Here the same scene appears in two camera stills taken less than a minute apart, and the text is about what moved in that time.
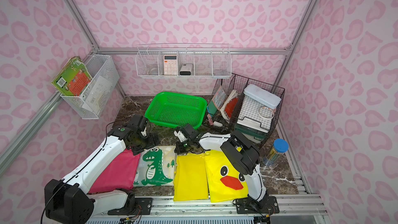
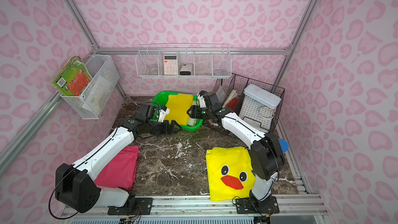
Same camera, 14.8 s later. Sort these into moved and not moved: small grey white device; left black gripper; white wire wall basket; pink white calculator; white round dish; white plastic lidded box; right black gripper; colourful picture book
Moved: right black gripper; left black gripper
Not moved: colourful picture book; white plastic lidded box; pink white calculator; small grey white device; white round dish; white wire wall basket
